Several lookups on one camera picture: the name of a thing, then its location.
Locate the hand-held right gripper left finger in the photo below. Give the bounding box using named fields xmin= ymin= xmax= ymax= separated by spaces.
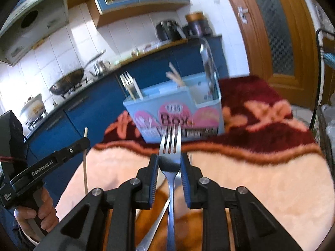
xmin=37 ymin=155 xmax=160 ymax=251

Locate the brown pot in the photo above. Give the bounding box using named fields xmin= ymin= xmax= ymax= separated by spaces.
xmin=185 ymin=12 xmax=205 ymax=23

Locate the range hood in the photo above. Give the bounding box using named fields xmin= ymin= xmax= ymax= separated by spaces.
xmin=0 ymin=0 xmax=70 ymax=66

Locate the person's left hand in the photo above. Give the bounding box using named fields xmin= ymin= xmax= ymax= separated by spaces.
xmin=14 ymin=188 xmax=57 ymax=241

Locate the wooden chopstick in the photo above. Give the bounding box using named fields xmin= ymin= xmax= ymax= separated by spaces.
xmin=166 ymin=72 xmax=181 ymax=87
xmin=169 ymin=63 xmax=184 ymax=87

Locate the white cooking pot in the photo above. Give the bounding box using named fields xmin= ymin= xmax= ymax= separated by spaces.
xmin=20 ymin=93 xmax=44 ymax=122

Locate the light blue utensil box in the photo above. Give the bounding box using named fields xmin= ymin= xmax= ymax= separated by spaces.
xmin=123 ymin=74 xmax=226 ymax=144

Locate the metal door handle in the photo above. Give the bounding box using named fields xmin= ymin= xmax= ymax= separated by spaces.
xmin=237 ymin=6 xmax=249 ymax=24

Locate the steel cutlery piece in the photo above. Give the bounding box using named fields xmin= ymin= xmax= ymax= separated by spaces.
xmin=135 ymin=199 xmax=171 ymax=251

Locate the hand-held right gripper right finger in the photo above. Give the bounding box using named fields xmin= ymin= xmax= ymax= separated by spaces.
xmin=180 ymin=153 xmax=301 ymax=251

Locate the large steel fork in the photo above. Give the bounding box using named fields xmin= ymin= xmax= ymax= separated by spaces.
xmin=158 ymin=125 xmax=182 ymax=251

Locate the gas stove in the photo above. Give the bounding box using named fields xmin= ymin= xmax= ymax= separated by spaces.
xmin=26 ymin=77 xmax=89 ymax=132

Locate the blue base cabinet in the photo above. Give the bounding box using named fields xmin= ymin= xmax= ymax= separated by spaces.
xmin=0 ymin=35 xmax=230 ymax=215

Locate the person's left forearm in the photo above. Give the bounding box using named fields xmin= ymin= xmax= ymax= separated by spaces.
xmin=0 ymin=222 xmax=41 ymax=251

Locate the wooden door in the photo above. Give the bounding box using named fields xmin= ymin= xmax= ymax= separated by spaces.
xmin=218 ymin=0 xmax=327 ymax=110

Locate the white-handled utensil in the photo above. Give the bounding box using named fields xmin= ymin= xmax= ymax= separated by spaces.
xmin=133 ymin=77 xmax=144 ymax=100

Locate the steel kettle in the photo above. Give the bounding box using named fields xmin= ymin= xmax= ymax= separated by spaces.
xmin=89 ymin=60 xmax=112 ymax=77

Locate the pale chopstick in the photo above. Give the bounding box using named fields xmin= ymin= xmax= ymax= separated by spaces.
xmin=83 ymin=127 xmax=89 ymax=195

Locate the black air fryer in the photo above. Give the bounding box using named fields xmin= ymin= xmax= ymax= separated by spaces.
xmin=156 ymin=19 xmax=187 ymax=42

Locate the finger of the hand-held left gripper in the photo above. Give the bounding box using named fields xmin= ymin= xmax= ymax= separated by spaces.
xmin=54 ymin=137 xmax=91 ymax=168

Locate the black wok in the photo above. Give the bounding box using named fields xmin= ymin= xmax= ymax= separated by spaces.
xmin=49 ymin=49 xmax=107 ymax=96

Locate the dark rice cooker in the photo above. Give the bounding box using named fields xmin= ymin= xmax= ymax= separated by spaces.
xmin=183 ymin=20 xmax=213 ymax=38

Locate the small steel fork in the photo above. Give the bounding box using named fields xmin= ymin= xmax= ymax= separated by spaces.
xmin=120 ymin=73 xmax=137 ymax=101
xmin=126 ymin=72 xmax=136 ymax=100

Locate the pink and maroon floral blanket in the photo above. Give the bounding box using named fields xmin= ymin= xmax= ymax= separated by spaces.
xmin=54 ymin=75 xmax=331 ymax=251

